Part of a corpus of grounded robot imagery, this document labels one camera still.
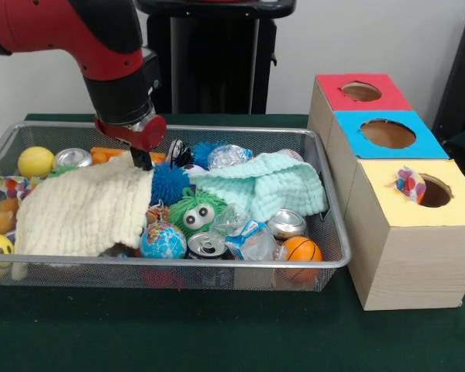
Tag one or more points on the globe print ball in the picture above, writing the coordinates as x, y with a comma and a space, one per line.
162, 242

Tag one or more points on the blue spiky ball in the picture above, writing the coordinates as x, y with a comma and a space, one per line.
170, 182

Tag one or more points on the wooden box with three holes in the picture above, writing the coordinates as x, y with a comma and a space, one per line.
407, 256

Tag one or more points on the cream yellow cloth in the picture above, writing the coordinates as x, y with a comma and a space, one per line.
77, 209

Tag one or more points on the plain yellow ball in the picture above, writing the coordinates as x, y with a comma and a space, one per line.
36, 162

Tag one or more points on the colourful polka dot cloth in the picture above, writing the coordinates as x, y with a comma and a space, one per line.
409, 184

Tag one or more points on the green fuzzy toy with eyes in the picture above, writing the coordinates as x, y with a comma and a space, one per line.
195, 211

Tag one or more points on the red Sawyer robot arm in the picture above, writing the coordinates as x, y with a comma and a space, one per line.
101, 39

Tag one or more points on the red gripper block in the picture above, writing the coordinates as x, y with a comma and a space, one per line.
143, 136

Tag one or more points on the small orange basketball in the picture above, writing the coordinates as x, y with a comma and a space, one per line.
302, 249

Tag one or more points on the silver can with open top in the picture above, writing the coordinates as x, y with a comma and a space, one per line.
208, 246

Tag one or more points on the clear mesh bin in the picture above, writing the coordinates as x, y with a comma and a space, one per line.
101, 275

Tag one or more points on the silver can with closed top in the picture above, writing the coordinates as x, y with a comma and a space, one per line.
287, 224

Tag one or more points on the mint green cloth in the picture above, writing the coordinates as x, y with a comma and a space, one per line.
271, 186

